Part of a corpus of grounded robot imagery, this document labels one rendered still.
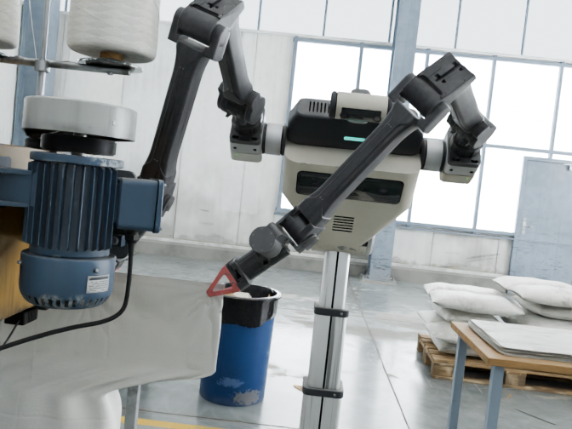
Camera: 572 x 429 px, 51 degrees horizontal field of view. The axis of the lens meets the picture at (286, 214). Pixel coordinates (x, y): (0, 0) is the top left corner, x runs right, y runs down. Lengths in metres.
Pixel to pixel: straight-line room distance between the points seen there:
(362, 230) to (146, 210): 0.91
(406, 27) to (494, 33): 1.46
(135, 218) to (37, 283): 0.18
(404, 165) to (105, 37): 0.90
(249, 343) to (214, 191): 6.06
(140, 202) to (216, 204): 8.41
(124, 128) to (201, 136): 8.50
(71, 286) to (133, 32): 0.46
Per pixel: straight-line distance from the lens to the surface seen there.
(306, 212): 1.30
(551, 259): 10.02
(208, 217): 9.47
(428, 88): 1.24
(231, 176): 9.40
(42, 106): 1.01
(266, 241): 1.24
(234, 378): 3.62
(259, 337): 3.58
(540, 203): 9.89
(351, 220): 1.79
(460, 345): 2.99
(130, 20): 1.17
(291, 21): 9.67
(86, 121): 0.99
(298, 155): 1.68
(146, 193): 1.04
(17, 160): 1.18
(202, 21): 1.23
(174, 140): 1.30
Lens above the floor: 1.32
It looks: 3 degrees down
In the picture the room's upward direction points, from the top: 6 degrees clockwise
